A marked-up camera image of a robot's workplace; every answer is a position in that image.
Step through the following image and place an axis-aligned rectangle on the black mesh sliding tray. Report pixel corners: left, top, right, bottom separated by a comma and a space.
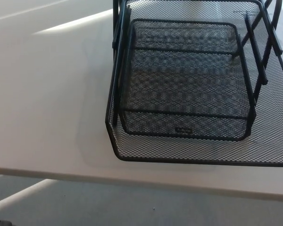
105, 0, 283, 168

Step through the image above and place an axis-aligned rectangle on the black mesh bottom tray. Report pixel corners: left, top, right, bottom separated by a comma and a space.
119, 19, 257, 142

